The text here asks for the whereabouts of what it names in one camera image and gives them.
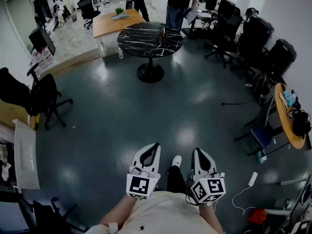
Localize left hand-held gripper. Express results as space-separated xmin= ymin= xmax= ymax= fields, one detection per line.
xmin=126 ymin=142 xmax=162 ymax=201

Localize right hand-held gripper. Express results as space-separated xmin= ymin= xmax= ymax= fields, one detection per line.
xmin=190 ymin=148 xmax=226 ymax=204

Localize person's left forearm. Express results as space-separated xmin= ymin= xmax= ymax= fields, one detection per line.
xmin=99 ymin=194 xmax=137 ymax=229

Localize person's right forearm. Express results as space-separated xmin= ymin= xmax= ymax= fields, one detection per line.
xmin=198 ymin=202 xmax=224 ymax=234

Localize person's white shoe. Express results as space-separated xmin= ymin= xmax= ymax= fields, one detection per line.
xmin=171 ymin=155 xmax=183 ymax=168

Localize person's black trouser leg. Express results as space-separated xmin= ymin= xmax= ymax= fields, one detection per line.
xmin=166 ymin=165 xmax=188 ymax=195

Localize white power strip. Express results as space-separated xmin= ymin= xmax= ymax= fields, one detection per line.
xmin=248 ymin=171 xmax=258 ymax=187

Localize person's beige shirt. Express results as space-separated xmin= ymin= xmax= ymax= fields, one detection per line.
xmin=85 ymin=191 xmax=220 ymax=234

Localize blue seat chair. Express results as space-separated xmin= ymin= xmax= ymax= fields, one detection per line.
xmin=234 ymin=95 xmax=291 ymax=157

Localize red box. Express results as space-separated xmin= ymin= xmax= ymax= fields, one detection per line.
xmin=247 ymin=208 xmax=268 ymax=224

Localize round wooden side table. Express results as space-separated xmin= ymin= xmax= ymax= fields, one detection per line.
xmin=274 ymin=82 xmax=307 ymax=150

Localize black bag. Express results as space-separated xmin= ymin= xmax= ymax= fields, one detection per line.
xmin=292 ymin=110 xmax=312 ymax=139

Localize blue cloth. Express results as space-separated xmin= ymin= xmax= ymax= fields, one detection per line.
xmin=282 ymin=89 xmax=297 ymax=108

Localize round black marble table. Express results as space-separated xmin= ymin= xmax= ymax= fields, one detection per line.
xmin=117 ymin=21 xmax=184 ymax=84

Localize white flat board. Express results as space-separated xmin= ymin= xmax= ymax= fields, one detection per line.
xmin=12 ymin=118 xmax=41 ymax=191

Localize black office chair with armrests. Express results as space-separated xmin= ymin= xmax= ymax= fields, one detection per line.
xmin=0 ymin=67 xmax=74 ymax=131

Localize tall black bin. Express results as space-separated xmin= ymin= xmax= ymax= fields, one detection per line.
xmin=264 ymin=38 xmax=298 ymax=83

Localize rectangular wooden table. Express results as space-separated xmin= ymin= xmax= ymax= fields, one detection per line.
xmin=92 ymin=8 xmax=147 ymax=56

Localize grey flat tray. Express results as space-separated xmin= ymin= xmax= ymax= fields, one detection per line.
xmin=111 ymin=13 xmax=130 ymax=21

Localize black mesh office chair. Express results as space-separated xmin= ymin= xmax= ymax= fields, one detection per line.
xmin=77 ymin=0 xmax=101 ymax=30

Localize white power cable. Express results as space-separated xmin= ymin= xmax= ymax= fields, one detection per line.
xmin=231 ymin=185 xmax=252 ymax=216

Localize black floor cable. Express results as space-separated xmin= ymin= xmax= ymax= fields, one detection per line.
xmin=221 ymin=98 xmax=256 ymax=107

